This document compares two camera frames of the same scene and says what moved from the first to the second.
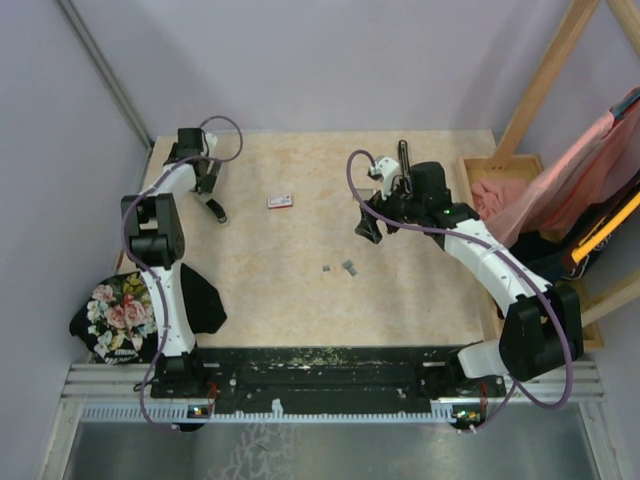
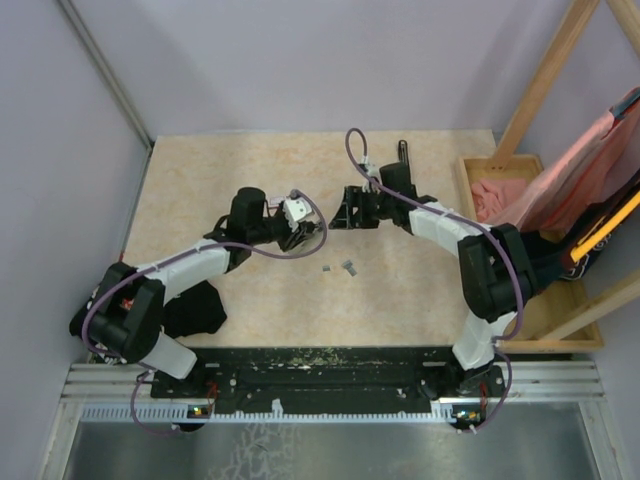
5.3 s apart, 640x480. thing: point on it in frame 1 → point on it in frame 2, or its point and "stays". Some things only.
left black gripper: (207, 181) → (294, 239)
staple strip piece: (349, 267) stays
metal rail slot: (403, 184) stays
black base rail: (319, 380) stays
